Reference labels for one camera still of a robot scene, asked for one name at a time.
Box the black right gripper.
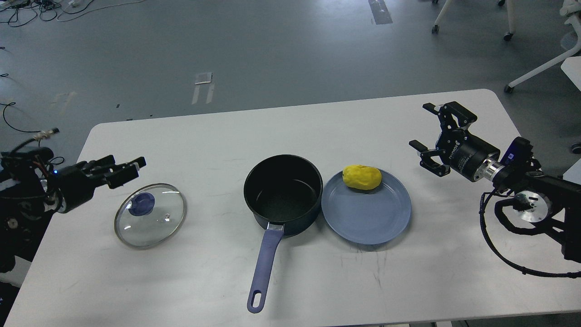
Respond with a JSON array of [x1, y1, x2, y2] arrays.
[[409, 101, 500, 182]]

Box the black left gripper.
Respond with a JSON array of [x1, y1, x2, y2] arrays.
[[48, 155, 147, 213]]

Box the glass pot lid blue knob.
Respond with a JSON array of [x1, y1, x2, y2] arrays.
[[114, 183, 187, 250]]

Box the yellow potato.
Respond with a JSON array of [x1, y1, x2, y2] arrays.
[[342, 165, 383, 191]]

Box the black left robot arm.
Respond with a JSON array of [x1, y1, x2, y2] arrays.
[[0, 128, 147, 273]]

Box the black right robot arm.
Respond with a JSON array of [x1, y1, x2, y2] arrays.
[[409, 101, 580, 279]]

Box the blue plate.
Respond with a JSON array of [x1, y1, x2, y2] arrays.
[[321, 170, 412, 246]]

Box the white chair leg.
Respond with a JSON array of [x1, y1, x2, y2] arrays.
[[431, 0, 516, 41]]

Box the dark blue saucepan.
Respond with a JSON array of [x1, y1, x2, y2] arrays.
[[243, 154, 323, 314]]

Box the white chair base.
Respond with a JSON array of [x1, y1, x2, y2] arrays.
[[504, 0, 581, 94]]

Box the black cable on floor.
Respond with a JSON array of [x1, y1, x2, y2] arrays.
[[0, 102, 46, 134]]

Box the black floor cables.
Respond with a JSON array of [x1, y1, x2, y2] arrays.
[[0, 0, 98, 30]]

